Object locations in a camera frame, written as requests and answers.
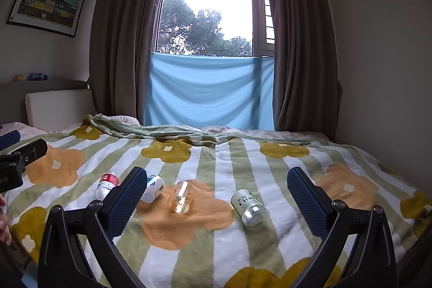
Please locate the small orange toy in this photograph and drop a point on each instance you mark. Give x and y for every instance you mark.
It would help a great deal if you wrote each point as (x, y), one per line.
(19, 77)

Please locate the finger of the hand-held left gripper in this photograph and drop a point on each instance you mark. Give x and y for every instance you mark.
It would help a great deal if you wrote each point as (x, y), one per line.
(32, 151)
(9, 139)

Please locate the small blue toy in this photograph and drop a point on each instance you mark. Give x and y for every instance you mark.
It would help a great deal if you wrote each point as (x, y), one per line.
(37, 76)

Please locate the brown curtain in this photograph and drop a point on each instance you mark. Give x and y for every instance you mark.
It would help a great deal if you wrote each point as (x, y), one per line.
(125, 38)
(300, 55)

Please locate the white blue label bottle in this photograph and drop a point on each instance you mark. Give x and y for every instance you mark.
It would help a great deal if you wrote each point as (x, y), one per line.
(153, 188)

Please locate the white headboard cushion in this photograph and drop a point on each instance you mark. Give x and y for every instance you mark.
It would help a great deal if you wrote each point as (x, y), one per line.
(57, 107)

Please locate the red label plastic bottle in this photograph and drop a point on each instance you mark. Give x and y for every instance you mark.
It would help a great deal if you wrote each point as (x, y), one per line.
(107, 185)

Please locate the person's left hand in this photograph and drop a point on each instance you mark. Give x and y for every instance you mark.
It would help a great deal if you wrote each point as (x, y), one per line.
(3, 227)

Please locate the green checkered blanket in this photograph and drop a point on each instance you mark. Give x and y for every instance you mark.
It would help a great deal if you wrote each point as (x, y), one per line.
(175, 134)

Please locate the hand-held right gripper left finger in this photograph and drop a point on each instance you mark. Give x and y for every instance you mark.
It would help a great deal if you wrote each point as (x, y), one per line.
(128, 203)

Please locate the grey bed headboard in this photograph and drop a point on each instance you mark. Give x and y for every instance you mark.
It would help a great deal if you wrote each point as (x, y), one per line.
(13, 89)

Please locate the white bed sheet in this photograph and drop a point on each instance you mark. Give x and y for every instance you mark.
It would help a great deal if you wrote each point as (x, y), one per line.
(20, 130)

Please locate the window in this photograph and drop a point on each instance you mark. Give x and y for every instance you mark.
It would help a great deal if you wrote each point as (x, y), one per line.
(209, 4)

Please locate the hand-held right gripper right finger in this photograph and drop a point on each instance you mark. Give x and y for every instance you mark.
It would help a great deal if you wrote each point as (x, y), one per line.
(307, 205)

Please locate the floral striped blanket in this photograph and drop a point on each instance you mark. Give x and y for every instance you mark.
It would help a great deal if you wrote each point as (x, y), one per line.
(216, 240)

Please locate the clear amber glass cup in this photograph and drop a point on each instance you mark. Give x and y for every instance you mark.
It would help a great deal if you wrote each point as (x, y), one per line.
(180, 197)

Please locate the light blue cloth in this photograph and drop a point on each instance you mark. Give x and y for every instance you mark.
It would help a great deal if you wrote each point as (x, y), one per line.
(206, 92)

